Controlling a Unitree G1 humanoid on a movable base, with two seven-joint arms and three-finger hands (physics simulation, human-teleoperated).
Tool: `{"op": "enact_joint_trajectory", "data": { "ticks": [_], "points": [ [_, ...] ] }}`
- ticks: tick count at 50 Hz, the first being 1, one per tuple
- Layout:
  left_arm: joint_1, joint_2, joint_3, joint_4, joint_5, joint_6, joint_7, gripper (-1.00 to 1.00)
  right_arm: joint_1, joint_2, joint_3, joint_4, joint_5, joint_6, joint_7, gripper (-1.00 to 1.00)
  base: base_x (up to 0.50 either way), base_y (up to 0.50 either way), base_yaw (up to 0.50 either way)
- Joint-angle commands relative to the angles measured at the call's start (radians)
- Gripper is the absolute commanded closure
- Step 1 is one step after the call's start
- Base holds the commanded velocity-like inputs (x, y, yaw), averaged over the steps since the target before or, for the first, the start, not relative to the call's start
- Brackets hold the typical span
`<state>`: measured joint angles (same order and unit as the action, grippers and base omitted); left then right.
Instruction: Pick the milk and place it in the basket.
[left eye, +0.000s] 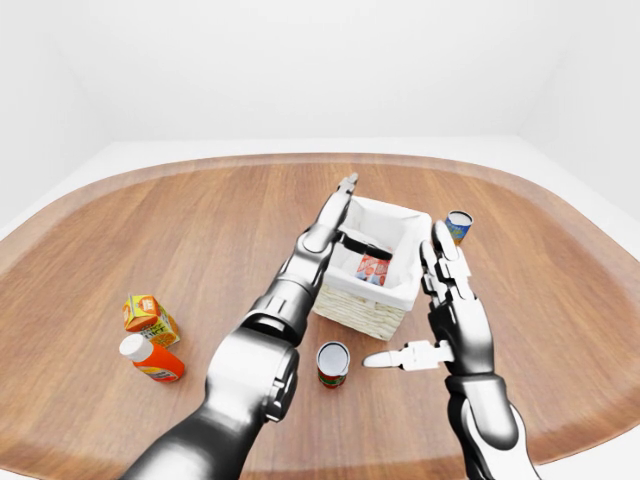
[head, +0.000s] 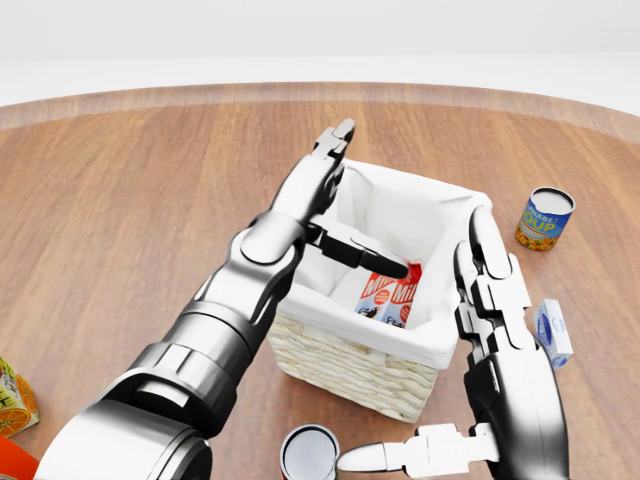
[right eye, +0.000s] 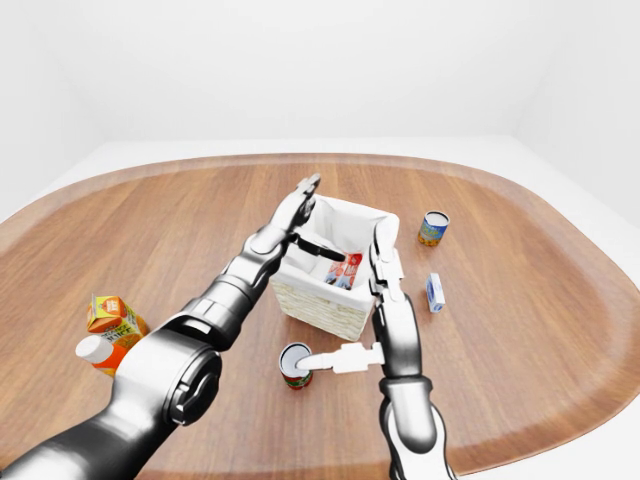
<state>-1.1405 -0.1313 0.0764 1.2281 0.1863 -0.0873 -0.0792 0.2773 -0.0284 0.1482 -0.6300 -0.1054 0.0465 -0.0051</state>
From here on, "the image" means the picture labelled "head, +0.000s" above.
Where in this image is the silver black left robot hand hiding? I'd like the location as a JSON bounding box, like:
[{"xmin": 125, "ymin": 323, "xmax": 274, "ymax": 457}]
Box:
[{"xmin": 268, "ymin": 118, "xmax": 410, "ymax": 280}]

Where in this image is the small white and blue box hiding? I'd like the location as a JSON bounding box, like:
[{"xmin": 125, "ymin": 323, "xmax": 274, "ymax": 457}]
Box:
[{"xmin": 532, "ymin": 298, "xmax": 574, "ymax": 370}]

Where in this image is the red and white milk carton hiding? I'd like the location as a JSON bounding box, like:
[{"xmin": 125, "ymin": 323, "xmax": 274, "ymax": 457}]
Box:
[{"xmin": 353, "ymin": 257, "xmax": 424, "ymax": 330}]

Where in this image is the wicker basket with white liner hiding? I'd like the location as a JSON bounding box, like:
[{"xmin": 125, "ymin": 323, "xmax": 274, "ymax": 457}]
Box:
[{"xmin": 267, "ymin": 158, "xmax": 494, "ymax": 425}]

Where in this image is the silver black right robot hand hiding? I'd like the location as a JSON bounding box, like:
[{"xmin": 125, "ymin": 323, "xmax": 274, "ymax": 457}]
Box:
[{"xmin": 335, "ymin": 207, "xmax": 571, "ymax": 480}]

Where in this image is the orange juice carton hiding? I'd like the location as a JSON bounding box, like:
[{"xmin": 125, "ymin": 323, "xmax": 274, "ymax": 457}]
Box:
[{"xmin": 0, "ymin": 355, "xmax": 40, "ymax": 439}]

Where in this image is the blue alphabet soup can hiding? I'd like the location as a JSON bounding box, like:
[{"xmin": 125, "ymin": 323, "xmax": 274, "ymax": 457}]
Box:
[{"xmin": 514, "ymin": 186, "xmax": 577, "ymax": 254}]

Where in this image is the red orange box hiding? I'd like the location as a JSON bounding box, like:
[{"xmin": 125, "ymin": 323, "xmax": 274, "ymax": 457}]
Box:
[{"xmin": 0, "ymin": 433, "xmax": 40, "ymax": 480}]

